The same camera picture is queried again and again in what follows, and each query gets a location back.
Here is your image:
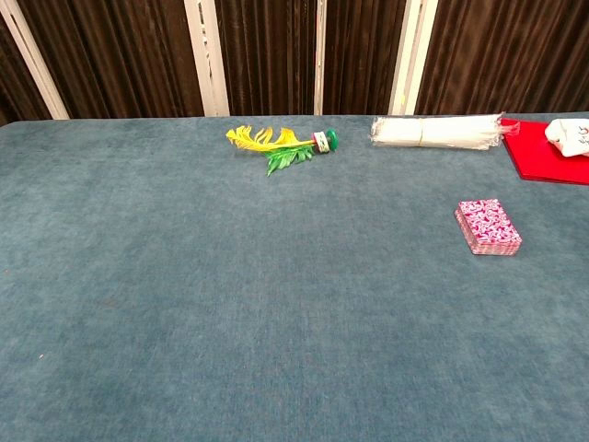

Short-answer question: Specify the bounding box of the white straws bundle in plastic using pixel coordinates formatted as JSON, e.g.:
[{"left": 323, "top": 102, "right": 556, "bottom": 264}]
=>
[{"left": 370, "top": 110, "right": 508, "bottom": 151}]

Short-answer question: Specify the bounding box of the yellow green feather shuttlecock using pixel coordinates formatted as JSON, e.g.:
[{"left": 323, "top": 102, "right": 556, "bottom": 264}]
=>
[{"left": 225, "top": 124, "right": 341, "bottom": 178}]

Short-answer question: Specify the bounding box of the blue felt table cover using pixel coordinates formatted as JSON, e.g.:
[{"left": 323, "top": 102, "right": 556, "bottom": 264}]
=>
[{"left": 0, "top": 111, "right": 589, "bottom": 442}]

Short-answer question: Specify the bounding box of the crumpled white plastic bag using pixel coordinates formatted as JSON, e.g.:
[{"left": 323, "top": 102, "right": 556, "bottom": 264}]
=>
[{"left": 544, "top": 117, "right": 589, "bottom": 158}]

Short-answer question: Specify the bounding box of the thin white frame post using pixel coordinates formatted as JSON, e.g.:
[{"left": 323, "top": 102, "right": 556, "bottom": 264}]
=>
[{"left": 313, "top": 0, "right": 324, "bottom": 116}]

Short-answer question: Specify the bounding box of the dark brown curtain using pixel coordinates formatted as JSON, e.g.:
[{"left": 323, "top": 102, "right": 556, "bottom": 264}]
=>
[{"left": 0, "top": 0, "right": 589, "bottom": 126}]

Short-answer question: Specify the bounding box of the pink patterned card stack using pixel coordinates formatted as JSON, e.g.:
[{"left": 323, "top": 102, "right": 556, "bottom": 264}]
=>
[{"left": 454, "top": 198, "right": 523, "bottom": 257}]

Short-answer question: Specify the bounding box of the red notebook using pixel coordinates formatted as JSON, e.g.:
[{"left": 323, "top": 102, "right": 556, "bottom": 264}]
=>
[{"left": 500, "top": 117, "right": 589, "bottom": 187}]

